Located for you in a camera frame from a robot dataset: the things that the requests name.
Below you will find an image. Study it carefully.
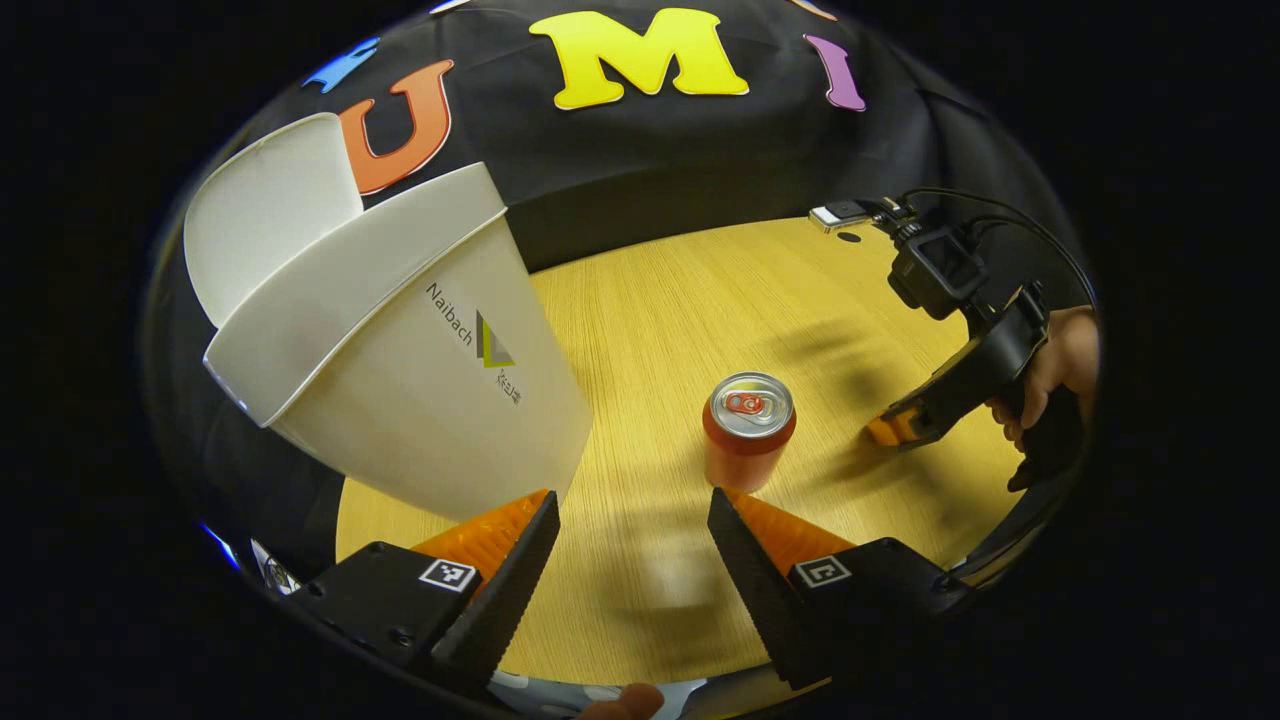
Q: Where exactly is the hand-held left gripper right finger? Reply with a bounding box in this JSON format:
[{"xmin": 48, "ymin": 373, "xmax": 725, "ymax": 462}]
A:
[{"xmin": 706, "ymin": 487, "xmax": 976, "ymax": 693}]

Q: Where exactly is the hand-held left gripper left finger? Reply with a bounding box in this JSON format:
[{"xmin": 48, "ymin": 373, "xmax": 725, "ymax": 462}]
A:
[{"xmin": 290, "ymin": 488, "xmax": 562, "ymax": 701}]

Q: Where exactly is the red pop can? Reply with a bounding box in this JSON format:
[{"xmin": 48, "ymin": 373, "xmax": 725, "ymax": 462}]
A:
[{"xmin": 702, "ymin": 371, "xmax": 798, "ymax": 494}]

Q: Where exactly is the white desktop garbage bin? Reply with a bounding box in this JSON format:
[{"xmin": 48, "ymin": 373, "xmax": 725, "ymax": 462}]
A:
[{"xmin": 183, "ymin": 112, "xmax": 595, "ymax": 523}]

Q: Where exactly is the black backdrop cloth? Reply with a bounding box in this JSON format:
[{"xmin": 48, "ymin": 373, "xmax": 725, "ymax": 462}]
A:
[{"xmin": 145, "ymin": 0, "xmax": 1091, "ymax": 561}]

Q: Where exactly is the black camera cable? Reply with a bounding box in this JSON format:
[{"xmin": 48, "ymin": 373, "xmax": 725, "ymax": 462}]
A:
[{"xmin": 900, "ymin": 187, "xmax": 1098, "ymax": 306}]

